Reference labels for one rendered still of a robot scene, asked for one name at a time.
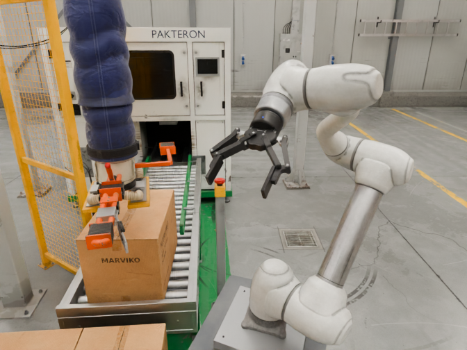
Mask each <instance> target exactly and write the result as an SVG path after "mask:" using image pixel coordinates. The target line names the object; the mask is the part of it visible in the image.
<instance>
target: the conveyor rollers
mask: <svg viewBox="0 0 467 350"><path fill-rule="evenodd" d="M187 167H188V166H187V165H177V166H161V167H149V168H148V170H147V173H146V174H145V177H147V176H148V177H149V189H150V190H174V200H175V210H176V221H177V240H178V242H177V248H176V251H175V255H174V260H173V262H174V263H173V264H172V270H171V271H173V272H171V273H170V279H169V280H179V279H188V275H189V271H175V270H189V264H190V262H186V261H190V244H191V234H192V214H193V209H187V211H186V224H185V231H184V235H180V230H179V223H180V218H181V208H182V203H183V193H184V188H185V182H186V172H187ZM195 173H196V165H191V172H190V180H195ZM194 193H195V182H190V185H189V192H188V204H187V207H193V204H194ZM180 253H182V254H180ZM183 289H188V280H184V281H169V282H168V286H167V290H183ZM187 294H188V291H187V290H183V291H169V292H166V295H165V299H183V298H187ZM77 302H78V304H80V303H88V300H87V296H79V297H78V301H77Z"/></svg>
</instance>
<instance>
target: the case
mask: <svg viewBox="0 0 467 350"><path fill-rule="evenodd" d="M149 195H150V207H145V208H132V209H128V208H127V201H128V200H122V201H120V213H119V215H118V216H117V217H118V219H119V221H122V223H123V226H124V229H125V232H124V236H125V238H126V241H127V245H128V251H129V252H128V253H126V251H125V249H124V245H123V244H122V241H121V239H120V235H119V231H118V229H117V226H114V227H113V228H114V233H115V234H114V239H113V247H110V248H104V249H93V250H87V245H86V241H85V236H86V235H88V231H89V224H91V223H95V222H96V214H97V213H95V214H94V216H93V217H92V219H91V220H90V221H89V222H88V224H87V225H86V227H85V228H84V229H83V230H82V232H81V233H80V235H79V236H78V237H77V239H76V246H77V250H78V254H79V260H80V264H81V271H82V275H83V282H84V286H85V293H86V296H87V300H88V303H105V302H118V301H144V300H157V299H165V295H166V292H167V286H168V282H169V279H170V273H171V270H172V264H173V260H174V255H175V251H176V248H177V242H178V240H177V221H176V210H175V200H174V190H149Z"/></svg>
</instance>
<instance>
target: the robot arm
mask: <svg viewBox="0 0 467 350"><path fill-rule="evenodd" d="M383 89H384V82H383V78H382V75H381V74H380V72H378V71H377V69H376V68H374V67H371V66H369V65H363V64H357V63H347V64H335V65H325V66H322V67H317V68H312V69H307V67H306V66H305V64H304V63H302V62H300V61H298V60H287V61H286V62H283V63H282V64H280V66H278V68H276V70H274V72H273V73H272V75H271V76H270V78H269V79H268V81H267V83H266V84H265V87H264V89H263V96H262V97H261V99H260V101H259V104H258V105H257V107H256V109H255V111H254V118H253V120H252V122H251V124H250V126H249V129H248V130H246V131H241V130H240V128H239V127H236V128H235V129H234V131H233V132H232V133H231V134H230V135H228V136H227V137H226V138H225V139H223V140H222V141H220V142H219V143H217V144H216V145H215V146H214V147H212V148H211V149H210V150H209V151H210V153H211V156H212V158H213V159H212V161H211V163H210V165H209V167H210V169H209V171H208V173H207V175H206V176H205V178H206V181H207V183H208V184H209V185H212V183H213V181H214V180H215V177H216V176H217V175H218V172H219V171H220V169H221V167H222V165H223V164H224V163H223V160H224V159H226V158H228V157H230V156H232V155H234V154H236V153H238V152H240V151H242V150H243V151H245V150H247V149H251V150H257V151H265V150H266V152H267V154H268V155H269V157H270V159H271V161H272V164H273V165H274V166H272V167H271V169H270V171H269V174H268V176H267V178H266V180H265V183H264V184H263V187H262V188H261V194H262V197H263V198H264V199H266V198H267V196H268V193H269V191H270V188H271V187H272V184H273V185H276V184H277V182H278V180H279V177H280V176H281V174H283V173H287V174H290V173H291V169H290V160H289V157H288V150H287V148H288V136H287V135H283V137H278V136H279V134H280V132H281V131H282V130H283V129H285V127H286V125H287V123H288V121H289V119H290V117H291V116H292V114H293V113H296V112H299V111H302V110H308V109H320V110H323V112H326V113H330V115H329V116H328V117H326V118H325V119H324V120H322V121H321V122H320V123H319V124H318V127H317V129H316V136H317V139H318V141H319V143H320V146H321V148H322V150H323V151H324V153H325V155H326V157H328V159H330V160H331V161H332V162H334V163H336V164H337V165H340V166H342V167H344V168H346V169H348V170H351V171H353V172H355V177H354V181H355V184H356V185H355V187H354V190H353V192H352V195H351V197H350V200H349V201H348V204H347V206H346V209H345V211H344V213H343V216H342V218H341V220H340V222H339V225H338V227H337V229H336V232H335V234H334V236H333V239H332V241H331V244H330V245H329V248H328V250H327V253H326V255H325V257H324V260H323V262H322V264H321V266H320V269H319V271H318V274H317V275H316V274H315V275H313V276H310V277H309V278H308V279H307V281H306V282H305V283H304V284H301V283H300V281H299V280H298V279H297V278H296V277H295V276H294V275H293V271H292V269H291V268H290V267H289V265H288V264H287V263H285V262H284V261H282V260H280V259H276V258H271V259H268V260H266V261H264V262H263V263H262V264H261V265H260V267H258V268H257V270H256V271H255V274H254V276H253V279H252V284H251V289H250V297H249V305H248V308H247V312H246V315H245V318H244V320H243V321H242V322H241V327H242V328H243V329H250V330H254V331H258V332H262V333H266V334H269V335H273V336H276V337H278V338H279V339H282V340H283V339H285V338H286V323H287V324H289V325H290V326H291V327H293V328H294V329H295V330H296V331H298V332H300V333H301V334H303V335H305V336H307V337H308V338H310V339H312V340H314V341H316V342H319V343H322V344H328V345H340V344H341V343H342V342H343V341H344V340H345V338H346V337H347V335H348V333H349V332H350V330H351V327H352V316H351V313H350V311H349V310H348V309H347V308H345V307H346V301H347V294H346V291H345V289H344V288H343V286H344V284H345V282H346V279H347V277H348V274H349V273H350V270H351V268H352V265H353V263H354V260H355V258H356V256H357V254H358V252H359V249H360V247H361V244H362V242H363V239H364V237H365V235H366V233H367V232H368V229H369V227H370V224H371V221H372V219H373V217H374V215H375V212H376V210H377V207H378V205H379V202H380V201H381V199H382V195H385V194H387V193H388V192H389V191H390V189H392V188H393V186H394V185H395V186H401V185H404V184H405V183H407V182H408V181H409V180H410V178H411V175H412V172H413V166H414V160H413V159H412V158H411V157H410V156H409V155H408V154H407V153H405V152H404V151H403V150H401V149H399V148H397V147H394V146H391V145H389V144H384V143H382V142H377V141H374V140H365V139H362V138H358V137H353V136H350V135H348V136H346V135H345V134H344V133H342V132H340V130H341V129H342V128H343V127H345V126H347V125H348V124H349V123H350V122H352V121H353V120H354V119H355V118H356V117H357V116H358V114H359V112H360V110H361V109H363V108H367V107H368V106H371V105H373V104H374V103H376V102H377V101H378V100H379V98H380V97H381V95H382V92H383ZM245 141H246V143H247V144H246V145H245ZM277 142H278V143H279V146H280V147H281V149H282V153H283V158H284V165H281V163H280V162H279V159H278V157H277V156H276V154H275V152H274V150H273V148H272V146H273V145H275V144H276V143H277Z"/></svg>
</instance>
